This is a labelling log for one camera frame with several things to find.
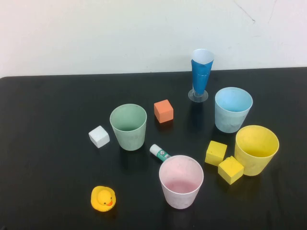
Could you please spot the white green glue stick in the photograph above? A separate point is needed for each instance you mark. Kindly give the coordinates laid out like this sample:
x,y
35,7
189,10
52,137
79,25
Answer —
x,y
159,152

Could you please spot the light blue plastic cup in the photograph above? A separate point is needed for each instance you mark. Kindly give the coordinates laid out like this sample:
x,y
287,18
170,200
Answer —
x,y
226,123

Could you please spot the yellow rubber duck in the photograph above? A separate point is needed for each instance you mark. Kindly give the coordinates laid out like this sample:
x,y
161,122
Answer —
x,y
103,198

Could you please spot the blue taped paper cone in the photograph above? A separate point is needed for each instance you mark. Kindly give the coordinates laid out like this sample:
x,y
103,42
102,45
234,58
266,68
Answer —
x,y
201,74

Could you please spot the orange foam cube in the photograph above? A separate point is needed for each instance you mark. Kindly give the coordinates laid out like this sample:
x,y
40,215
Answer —
x,y
163,110

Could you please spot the pink plastic cup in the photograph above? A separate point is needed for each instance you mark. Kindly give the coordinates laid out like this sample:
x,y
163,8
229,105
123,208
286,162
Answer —
x,y
178,197

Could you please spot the clear plastic round stand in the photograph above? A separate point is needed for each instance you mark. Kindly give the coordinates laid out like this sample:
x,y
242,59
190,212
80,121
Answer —
x,y
198,96

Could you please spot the yellow foam cube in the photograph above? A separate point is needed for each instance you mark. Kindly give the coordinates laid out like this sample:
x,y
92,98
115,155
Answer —
x,y
215,153
230,172

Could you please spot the green plastic cup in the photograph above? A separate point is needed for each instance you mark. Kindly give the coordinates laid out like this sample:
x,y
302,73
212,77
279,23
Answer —
x,y
130,139

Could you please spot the yellow plastic cup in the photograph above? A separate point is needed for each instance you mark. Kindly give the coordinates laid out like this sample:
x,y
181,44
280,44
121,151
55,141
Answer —
x,y
251,163

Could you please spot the white foam cube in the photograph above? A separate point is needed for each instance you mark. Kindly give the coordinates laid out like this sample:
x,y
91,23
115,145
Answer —
x,y
98,137

